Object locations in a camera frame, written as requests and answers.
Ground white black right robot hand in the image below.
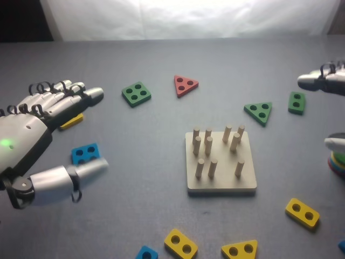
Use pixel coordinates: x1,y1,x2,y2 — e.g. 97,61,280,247
297,60,345,152

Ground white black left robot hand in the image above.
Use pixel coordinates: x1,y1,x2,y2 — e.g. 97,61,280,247
0,79,109,210

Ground multicoloured rings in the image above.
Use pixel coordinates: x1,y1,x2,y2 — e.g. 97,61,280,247
327,149,345,178

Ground green rectangle two-hole block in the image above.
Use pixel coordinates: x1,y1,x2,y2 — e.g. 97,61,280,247
287,91,308,116

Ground flat yellow block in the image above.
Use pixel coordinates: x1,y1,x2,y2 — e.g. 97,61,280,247
59,113,84,131

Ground green triangle three-hole block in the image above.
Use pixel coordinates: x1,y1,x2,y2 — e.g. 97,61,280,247
243,101,273,127

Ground blue square four-hole block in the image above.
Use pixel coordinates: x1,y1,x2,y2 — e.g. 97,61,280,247
71,142,101,165

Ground green square four-hole block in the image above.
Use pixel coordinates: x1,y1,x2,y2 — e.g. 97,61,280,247
121,81,152,108

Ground wooden peg board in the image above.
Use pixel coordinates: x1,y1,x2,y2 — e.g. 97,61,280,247
184,124,258,195

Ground yellow rectangle two-hole block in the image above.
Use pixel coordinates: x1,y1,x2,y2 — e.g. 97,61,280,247
285,197,321,230
164,228,199,259

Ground red triangle three-hole block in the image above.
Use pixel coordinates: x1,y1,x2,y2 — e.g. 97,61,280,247
173,74,199,98

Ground blue block with hole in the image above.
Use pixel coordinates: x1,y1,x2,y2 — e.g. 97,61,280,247
134,245,159,259

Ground yellow triangle block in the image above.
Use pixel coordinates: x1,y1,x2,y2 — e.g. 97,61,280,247
220,239,259,259

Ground grey table cloth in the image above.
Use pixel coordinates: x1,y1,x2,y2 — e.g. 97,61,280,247
0,35,345,259

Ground white backdrop sheet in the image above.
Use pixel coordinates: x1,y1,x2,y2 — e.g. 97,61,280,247
40,0,341,42

